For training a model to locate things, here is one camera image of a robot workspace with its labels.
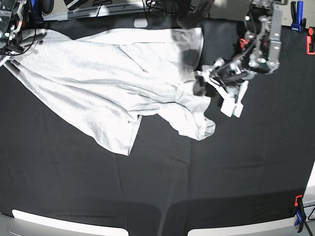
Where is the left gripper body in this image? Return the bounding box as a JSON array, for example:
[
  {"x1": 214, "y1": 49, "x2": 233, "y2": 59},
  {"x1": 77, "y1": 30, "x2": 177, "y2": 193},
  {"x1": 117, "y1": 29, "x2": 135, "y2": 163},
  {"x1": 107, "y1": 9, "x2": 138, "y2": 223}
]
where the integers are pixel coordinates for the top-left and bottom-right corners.
[{"x1": 196, "y1": 58, "x2": 256, "y2": 96}]

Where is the grey t-shirt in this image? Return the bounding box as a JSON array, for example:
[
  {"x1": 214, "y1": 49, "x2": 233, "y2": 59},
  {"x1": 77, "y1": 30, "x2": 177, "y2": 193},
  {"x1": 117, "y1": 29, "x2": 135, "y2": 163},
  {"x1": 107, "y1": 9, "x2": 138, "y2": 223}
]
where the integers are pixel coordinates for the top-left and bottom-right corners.
[{"x1": 4, "y1": 28, "x2": 216, "y2": 156}]

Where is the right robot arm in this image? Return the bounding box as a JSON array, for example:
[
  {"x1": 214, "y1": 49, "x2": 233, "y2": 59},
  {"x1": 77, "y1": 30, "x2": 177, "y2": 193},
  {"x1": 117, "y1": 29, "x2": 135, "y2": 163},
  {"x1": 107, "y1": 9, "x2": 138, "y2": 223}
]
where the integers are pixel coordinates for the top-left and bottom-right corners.
[{"x1": 0, "y1": 0, "x2": 36, "y2": 65}]

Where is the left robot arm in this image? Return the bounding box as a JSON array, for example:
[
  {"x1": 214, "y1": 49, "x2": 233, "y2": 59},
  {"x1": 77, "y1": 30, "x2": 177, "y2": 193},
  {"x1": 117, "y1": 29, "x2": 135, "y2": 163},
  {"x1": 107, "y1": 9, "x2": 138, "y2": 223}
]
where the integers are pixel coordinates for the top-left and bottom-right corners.
[{"x1": 193, "y1": 0, "x2": 287, "y2": 98}]

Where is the blue clamp top right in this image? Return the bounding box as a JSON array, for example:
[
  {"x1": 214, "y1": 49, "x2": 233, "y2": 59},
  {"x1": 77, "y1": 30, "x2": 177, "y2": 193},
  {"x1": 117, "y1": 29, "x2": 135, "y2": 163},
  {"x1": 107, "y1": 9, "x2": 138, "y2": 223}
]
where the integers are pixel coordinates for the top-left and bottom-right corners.
[{"x1": 290, "y1": 0, "x2": 306, "y2": 32}]

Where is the orange clamp top right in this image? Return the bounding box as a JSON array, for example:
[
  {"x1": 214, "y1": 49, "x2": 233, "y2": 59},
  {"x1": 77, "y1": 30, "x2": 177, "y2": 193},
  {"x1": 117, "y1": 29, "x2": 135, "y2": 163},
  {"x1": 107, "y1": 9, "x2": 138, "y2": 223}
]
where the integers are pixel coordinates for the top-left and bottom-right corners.
[{"x1": 306, "y1": 27, "x2": 315, "y2": 55}]

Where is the black table cloth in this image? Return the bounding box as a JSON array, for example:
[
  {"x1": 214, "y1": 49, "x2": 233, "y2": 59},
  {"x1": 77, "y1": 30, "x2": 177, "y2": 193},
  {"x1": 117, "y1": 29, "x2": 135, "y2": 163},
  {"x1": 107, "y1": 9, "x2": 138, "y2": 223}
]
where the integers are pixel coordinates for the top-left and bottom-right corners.
[{"x1": 0, "y1": 27, "x2": 315, "y2": 236}]

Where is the orange blue clamp bottom right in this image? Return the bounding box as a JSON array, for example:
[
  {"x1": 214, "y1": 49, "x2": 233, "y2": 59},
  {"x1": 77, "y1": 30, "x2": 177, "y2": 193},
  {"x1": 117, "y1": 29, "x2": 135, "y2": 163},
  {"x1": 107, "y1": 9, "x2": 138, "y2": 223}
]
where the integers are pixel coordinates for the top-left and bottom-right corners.
[{"x1": 294, "y1": 195, "x2": 306, "y2": 233}]

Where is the black cable bundle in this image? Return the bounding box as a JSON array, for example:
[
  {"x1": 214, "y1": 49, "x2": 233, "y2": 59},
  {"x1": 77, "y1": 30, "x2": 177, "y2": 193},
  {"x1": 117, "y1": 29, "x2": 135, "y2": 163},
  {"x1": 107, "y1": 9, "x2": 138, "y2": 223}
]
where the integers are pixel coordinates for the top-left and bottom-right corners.
[{"x1": 144, "y1": 0, "x2": 215, "y2": 29}]

